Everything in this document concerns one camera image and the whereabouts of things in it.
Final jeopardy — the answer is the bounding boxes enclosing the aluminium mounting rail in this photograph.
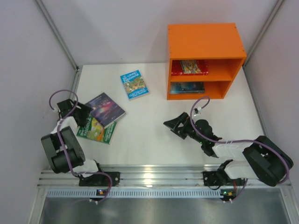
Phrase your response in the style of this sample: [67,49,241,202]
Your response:
[37,164,292,187]

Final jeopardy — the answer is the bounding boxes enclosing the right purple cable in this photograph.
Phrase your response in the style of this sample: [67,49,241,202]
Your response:
[189,96,292,203]

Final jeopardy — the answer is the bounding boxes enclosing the orange wooden shelf cabinet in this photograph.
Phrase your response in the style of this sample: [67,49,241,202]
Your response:
[167,23,247,100]

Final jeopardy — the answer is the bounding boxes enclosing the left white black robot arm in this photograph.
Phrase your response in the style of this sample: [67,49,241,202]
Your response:
[41,99,102,179]

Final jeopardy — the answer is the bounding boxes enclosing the red treehouse book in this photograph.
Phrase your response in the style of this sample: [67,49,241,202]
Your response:
[171,60,209,76]

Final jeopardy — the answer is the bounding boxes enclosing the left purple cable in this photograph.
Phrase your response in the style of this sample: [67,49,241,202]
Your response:
[48,89,113,203]

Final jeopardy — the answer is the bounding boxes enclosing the light blue treehouse book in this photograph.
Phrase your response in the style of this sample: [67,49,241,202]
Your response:
[120,70,150,100]

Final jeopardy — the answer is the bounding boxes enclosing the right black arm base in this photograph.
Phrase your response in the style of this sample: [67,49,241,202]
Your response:
[202,160,245,190]

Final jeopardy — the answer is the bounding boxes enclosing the green treehouse book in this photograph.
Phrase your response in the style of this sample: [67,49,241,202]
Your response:
[77,116,117,145]

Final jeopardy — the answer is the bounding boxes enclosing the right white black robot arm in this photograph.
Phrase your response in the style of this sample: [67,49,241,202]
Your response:
[164,112,293,187]

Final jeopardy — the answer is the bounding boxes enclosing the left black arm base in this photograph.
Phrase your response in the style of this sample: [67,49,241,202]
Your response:
[78,172,121,187]

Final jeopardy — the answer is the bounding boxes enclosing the purple cable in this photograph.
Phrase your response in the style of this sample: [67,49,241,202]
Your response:
[189,96,292,203]
[48,89,113,203]

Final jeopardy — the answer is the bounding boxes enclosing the teal ocean cover book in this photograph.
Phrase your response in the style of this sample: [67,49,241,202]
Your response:
[170,82,205,94]

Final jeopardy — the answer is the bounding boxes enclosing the dark purple galaxy book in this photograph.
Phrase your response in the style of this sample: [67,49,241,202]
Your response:
[85,92,126,128]

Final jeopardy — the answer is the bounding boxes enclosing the slotted grey cable duct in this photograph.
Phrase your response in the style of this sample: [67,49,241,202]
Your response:
[46,188,285,198]

